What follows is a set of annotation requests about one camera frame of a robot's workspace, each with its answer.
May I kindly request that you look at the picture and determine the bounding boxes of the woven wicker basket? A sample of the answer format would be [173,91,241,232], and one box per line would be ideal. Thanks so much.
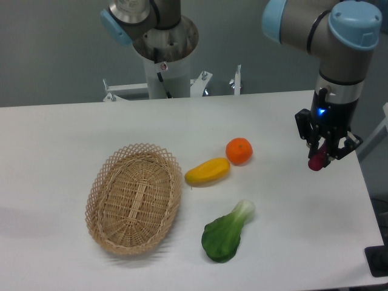
[85,143,182,255]

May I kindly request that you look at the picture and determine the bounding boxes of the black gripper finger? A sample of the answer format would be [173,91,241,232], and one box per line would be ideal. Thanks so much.
[295,109,321,158]
[323,131,363,167]

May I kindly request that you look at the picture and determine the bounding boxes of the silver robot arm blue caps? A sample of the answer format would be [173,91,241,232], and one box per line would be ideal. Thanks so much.
[261,1,383,171]

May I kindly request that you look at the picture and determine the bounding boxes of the yellow mango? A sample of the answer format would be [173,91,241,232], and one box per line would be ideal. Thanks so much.
[184,158,230,186]

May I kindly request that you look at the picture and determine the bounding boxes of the white metal mounting frame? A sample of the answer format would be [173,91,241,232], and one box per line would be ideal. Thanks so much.
[102,64,245,102]

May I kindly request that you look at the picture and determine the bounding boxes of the red sweet potato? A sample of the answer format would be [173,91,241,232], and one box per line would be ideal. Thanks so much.
[308,144,327,172]

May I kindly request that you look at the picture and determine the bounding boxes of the robot base with white pedestal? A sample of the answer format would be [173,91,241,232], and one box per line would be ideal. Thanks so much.
[100,1,199,84]

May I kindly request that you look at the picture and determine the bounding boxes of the orange tangerine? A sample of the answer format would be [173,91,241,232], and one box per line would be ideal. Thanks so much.
[226,138,253,166]

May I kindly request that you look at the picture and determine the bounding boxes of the green bok choy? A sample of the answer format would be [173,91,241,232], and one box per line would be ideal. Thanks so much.
[201,199,256,263]

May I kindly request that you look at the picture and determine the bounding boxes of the black clamp at table edge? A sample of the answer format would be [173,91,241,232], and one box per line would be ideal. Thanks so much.
[364,246,387,278]

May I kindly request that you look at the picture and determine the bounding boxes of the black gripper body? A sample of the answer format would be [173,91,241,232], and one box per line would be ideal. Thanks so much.
[308,84,362,137]

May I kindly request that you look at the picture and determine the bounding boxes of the black cable on pedestal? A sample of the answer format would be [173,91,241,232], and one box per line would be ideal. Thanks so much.
[153,47,173,99]

